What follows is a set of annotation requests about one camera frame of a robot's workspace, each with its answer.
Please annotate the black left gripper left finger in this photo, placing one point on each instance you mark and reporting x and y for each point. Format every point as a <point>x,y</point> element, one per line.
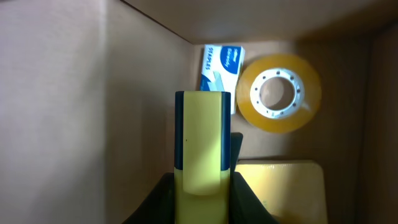
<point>159,206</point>

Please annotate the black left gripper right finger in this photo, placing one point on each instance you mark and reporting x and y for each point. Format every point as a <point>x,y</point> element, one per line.
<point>244,206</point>

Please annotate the yellow sticky note pad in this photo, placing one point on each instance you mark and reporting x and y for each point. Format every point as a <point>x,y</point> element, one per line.
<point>291,191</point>

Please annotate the yellow highlighter marker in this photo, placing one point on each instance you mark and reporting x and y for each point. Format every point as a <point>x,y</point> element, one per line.
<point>202,160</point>

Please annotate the yellow tape roll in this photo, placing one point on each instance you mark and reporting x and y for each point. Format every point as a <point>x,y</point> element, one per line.
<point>279,93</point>

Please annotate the brown cardboard box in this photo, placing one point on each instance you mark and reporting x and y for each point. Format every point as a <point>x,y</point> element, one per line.
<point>87,100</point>

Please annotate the white blue staples box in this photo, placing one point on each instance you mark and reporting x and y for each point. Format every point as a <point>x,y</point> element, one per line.
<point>221,69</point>

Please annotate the red black stapler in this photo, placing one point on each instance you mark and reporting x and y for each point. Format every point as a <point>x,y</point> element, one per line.
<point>236,143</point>

